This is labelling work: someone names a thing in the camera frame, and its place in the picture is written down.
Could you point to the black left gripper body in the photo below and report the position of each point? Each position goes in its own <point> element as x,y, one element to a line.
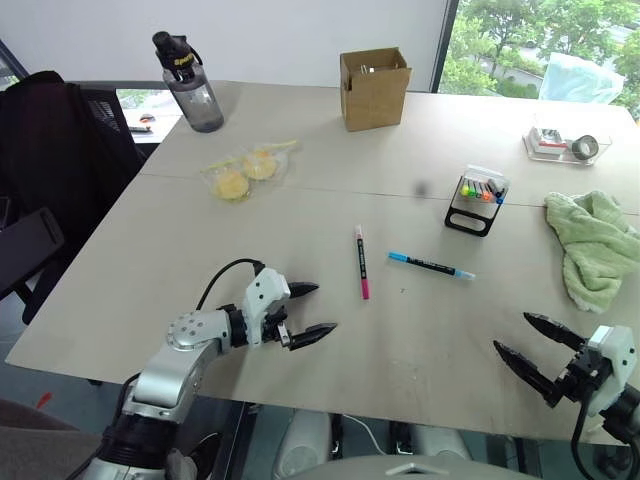
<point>275,320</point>

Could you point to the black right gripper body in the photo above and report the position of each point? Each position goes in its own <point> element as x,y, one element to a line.
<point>582,377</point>

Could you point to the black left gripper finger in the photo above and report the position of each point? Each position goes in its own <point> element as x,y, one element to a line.
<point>312,335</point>
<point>302,289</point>

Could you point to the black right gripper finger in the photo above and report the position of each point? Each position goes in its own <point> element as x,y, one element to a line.
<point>555,330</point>
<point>525,367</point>

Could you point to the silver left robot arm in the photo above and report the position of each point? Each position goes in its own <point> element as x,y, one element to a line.
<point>170,370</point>

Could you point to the pink marker pen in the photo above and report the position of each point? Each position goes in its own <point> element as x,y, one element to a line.
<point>362,265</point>

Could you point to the light blue marker pen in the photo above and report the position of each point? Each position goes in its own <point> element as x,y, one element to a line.
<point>430,265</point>

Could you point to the marker set box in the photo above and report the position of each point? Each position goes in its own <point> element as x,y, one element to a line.
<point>470,220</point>

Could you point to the orange tube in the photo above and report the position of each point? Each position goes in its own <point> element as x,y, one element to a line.
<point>485,195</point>

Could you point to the red white small box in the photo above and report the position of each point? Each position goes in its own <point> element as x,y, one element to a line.
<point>547,139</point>

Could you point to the brown cardboard box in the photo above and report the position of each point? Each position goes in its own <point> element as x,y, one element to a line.
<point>375,100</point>

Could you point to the green towel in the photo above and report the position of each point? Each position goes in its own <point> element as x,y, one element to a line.
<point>595,245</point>

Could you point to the grey rounded robot leg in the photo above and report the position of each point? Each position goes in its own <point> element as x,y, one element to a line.
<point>440,442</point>
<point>305,440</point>

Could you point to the yellow round pastry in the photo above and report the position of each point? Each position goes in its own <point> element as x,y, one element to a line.
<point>231,186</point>
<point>260,165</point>

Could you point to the clear plastic food bag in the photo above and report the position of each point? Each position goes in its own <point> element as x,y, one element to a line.
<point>240,172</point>

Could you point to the grey robot torso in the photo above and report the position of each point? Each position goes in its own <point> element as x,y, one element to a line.
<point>425,467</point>

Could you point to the clear plastic tray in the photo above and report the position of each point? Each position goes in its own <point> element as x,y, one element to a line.
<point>565,150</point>

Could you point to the grey tape roll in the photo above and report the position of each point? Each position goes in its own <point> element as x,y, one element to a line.
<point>585,146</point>

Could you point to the grey water bottle black lid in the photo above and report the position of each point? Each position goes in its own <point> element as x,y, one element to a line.
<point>197,95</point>

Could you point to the white side table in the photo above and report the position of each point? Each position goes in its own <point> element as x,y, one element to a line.
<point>160,112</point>

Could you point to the small orange object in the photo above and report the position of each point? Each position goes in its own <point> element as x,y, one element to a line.
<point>146,118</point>

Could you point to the orange floor scrap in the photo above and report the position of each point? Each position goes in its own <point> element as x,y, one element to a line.
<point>44,399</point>

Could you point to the light blue plastic bag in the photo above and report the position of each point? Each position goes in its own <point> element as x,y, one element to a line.
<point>580,80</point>

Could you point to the black office chair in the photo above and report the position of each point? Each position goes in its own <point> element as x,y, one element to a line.
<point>60,160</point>

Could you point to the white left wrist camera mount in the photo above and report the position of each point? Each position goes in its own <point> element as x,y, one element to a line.
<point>260,295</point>

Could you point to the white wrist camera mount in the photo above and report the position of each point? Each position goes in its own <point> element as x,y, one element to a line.
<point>260,295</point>
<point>617,350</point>

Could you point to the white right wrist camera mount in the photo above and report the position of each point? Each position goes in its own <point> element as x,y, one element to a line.
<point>617,350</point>

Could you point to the dark window frame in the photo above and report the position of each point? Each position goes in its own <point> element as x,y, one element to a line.
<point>445,45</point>

